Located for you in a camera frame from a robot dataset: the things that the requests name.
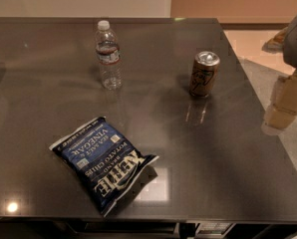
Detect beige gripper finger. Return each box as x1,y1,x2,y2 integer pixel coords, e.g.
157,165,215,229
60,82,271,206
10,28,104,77
273,71,297,115
264,104,297,129

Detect blue potato chip bag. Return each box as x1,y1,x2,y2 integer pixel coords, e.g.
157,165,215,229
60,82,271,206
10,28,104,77
49,117,158,216

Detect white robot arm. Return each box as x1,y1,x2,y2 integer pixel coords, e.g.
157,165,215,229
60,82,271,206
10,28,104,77
262,15,297,135

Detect clear plastic water bottle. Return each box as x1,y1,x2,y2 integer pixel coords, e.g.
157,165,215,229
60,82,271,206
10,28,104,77
95,20,122,90

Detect brown soda can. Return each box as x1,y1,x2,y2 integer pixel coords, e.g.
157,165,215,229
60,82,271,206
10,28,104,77
189,51,220,98

